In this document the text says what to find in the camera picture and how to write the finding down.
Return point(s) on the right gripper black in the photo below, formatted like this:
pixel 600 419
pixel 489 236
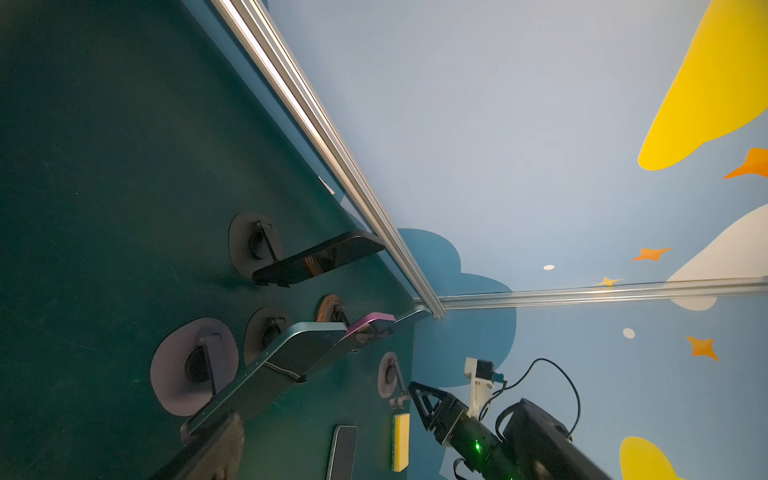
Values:
pixel 442 414

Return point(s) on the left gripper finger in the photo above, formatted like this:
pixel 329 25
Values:
pixel 214 454

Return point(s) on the grey phone stand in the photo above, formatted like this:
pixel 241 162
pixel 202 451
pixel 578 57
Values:
pixel 390 382

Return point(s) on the white-framed phone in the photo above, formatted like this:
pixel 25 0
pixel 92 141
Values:
pixel 342 453

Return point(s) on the silver phone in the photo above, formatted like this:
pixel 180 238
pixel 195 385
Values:
pixel 285 362

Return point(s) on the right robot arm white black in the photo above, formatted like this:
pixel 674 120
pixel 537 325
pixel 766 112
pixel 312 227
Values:
pixel 533 444

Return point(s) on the black phone on wooden stand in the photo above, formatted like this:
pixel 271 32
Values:
pixel 410 319

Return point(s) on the grey round stand middle left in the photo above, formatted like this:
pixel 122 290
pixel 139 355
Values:
pixel 192 365

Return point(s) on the pink phone middle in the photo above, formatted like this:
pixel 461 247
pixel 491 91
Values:
pixel 368 329

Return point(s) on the round wooden phone stand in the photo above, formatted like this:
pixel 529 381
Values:
pixel 332 309

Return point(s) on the black phone rear left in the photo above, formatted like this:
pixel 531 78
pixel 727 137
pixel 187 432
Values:
pixel 339 251

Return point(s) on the yellow sponge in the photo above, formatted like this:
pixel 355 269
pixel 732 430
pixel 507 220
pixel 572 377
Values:
pixel 400 442

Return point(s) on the aluminium frame rear bar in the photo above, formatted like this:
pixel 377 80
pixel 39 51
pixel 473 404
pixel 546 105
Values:
pixel 687 290

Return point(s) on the aluminium frame left post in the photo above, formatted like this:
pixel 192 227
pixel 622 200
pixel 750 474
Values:
pixel 256 32

